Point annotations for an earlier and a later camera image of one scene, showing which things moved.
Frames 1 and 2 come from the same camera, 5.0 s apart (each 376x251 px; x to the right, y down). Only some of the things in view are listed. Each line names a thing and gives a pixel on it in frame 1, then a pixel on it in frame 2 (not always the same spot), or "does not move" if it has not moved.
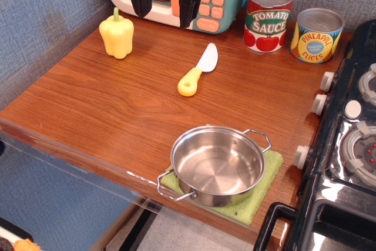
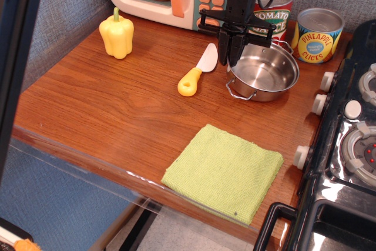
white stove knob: x=301 y=156 does not move
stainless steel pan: x=220 y=166 to x=265 y=72
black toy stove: x=336 y=210 does not move
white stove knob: x=326 y=80 does not move
